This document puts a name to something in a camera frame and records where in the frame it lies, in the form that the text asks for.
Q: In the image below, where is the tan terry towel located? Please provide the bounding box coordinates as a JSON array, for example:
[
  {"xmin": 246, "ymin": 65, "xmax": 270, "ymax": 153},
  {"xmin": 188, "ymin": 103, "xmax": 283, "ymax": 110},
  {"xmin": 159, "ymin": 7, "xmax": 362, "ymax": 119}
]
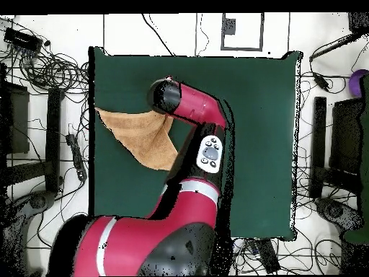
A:
[{"xmin": 94, "ymin": 107, "xmax": 179, "ymax": 172}]

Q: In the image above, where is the black flat box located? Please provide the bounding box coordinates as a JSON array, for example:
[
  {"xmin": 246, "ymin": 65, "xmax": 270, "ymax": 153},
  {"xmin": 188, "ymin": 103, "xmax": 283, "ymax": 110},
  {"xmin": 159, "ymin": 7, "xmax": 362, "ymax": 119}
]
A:
[{"xmin": 255, "ymin": 238, "xmax": 281, "ymax": 274}]

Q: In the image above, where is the dark flat panel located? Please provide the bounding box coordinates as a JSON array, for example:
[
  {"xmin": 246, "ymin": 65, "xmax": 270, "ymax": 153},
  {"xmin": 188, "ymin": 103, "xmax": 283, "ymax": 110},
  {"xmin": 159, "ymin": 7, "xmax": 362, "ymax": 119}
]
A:
[
  {"xmin": 0, "ymin": 82, "xmax": 30, "ymax": 155},
  {"xmin": 329, "ymin": 97, "xmax": 365, "ymax": 175}
]

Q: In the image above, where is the dark green tablecloth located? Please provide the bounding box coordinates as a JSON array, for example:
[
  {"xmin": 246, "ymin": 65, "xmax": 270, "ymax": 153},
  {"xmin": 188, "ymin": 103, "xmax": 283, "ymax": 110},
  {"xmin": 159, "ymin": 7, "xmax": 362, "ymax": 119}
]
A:
[{"xmin": 88, "ymin": 45, "xmax": 302, "ymax": 242}]

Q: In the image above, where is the black power strip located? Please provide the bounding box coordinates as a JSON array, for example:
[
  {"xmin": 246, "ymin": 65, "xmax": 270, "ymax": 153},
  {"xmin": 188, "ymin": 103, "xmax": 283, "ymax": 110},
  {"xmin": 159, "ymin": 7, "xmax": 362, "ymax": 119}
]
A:
[{"xmin": 65, "ymin": 133, "xmax": 88, "ymax": 183}]

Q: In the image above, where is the black upright beam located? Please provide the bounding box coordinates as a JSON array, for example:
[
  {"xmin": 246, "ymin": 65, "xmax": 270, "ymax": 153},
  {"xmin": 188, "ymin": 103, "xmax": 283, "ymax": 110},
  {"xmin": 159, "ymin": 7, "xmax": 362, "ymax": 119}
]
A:
[
  {"xmin": 45, "ymin": 87, "xmax": 63, "ymax": 194},
  {"xmin": 309, "ymin": 97, "xmax": 328, "ymax": 199}
]

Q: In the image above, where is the black power adapter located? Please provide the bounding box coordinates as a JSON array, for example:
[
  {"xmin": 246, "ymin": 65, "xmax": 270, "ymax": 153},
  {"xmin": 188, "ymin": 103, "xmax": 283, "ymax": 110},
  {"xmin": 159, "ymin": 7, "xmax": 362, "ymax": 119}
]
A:
[{"xmin": 313, "ymin": 71, "xmax": 332, "ymax": 92}]

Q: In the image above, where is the dark grey chair base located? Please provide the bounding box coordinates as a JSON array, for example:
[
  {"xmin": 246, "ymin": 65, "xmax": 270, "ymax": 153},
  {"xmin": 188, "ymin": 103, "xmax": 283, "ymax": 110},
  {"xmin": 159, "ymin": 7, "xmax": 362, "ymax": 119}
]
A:
[
  {"xmin": 314, "ymin": 197, "xmax": 365, "ymax": 232},
  {"xmin": 0, "ymin": 190, "xmax": 56, "ymax": 277}
]

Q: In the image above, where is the black rod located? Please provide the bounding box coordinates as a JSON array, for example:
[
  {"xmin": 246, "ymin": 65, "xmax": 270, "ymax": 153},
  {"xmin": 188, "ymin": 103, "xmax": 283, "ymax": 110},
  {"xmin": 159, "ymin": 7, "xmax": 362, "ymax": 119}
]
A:
[{"xmin": 308, "ymin": 32, "xmax": 362, "ymax": 63}]

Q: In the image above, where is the purple bowl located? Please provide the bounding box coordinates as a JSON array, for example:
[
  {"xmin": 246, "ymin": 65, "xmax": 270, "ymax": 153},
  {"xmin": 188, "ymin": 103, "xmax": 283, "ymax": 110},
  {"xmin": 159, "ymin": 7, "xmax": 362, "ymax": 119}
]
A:
[{"xmin": 347, "ymin": 69, "xmax": 369, "ymax": 97}]

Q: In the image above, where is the grey square floor frame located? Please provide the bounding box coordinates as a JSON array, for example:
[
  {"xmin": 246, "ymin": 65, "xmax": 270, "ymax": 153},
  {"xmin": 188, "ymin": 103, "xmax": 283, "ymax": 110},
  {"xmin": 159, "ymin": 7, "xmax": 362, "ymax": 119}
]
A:
[{"xmin": 221, "ymin": 12, "xmax": 265, "ymax": 53}]

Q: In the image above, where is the tangled black cable bundle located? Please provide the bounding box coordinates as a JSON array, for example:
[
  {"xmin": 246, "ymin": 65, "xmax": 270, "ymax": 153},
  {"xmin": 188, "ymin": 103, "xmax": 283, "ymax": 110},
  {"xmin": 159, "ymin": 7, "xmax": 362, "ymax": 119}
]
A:
[{"xmin": 0, "ymin": 43, "xmax": 90, "ymax": 94}]

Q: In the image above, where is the black network switch box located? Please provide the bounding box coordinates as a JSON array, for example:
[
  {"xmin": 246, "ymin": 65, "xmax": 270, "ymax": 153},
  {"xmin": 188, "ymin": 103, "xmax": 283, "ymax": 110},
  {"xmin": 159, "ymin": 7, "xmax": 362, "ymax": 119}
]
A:
[{"xmin": 4, "ymin": 27, "xmax": 44, "ymax": 53}]

